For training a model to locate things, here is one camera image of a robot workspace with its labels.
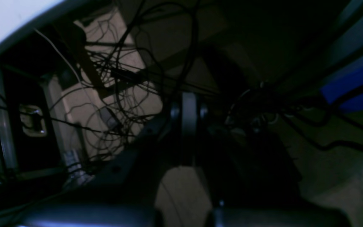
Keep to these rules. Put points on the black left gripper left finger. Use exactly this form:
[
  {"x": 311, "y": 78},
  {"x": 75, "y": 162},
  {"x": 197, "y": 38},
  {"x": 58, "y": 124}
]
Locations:
[{"x": 121, "y": 194}]

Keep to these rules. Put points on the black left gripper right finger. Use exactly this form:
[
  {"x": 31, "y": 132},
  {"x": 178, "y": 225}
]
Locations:
[{"x": 255, "y": 184}]

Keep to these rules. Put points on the blue plastic bin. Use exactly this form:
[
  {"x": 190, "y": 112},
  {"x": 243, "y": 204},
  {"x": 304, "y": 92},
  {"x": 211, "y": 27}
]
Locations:
[{"x": 344, "y": 81}]

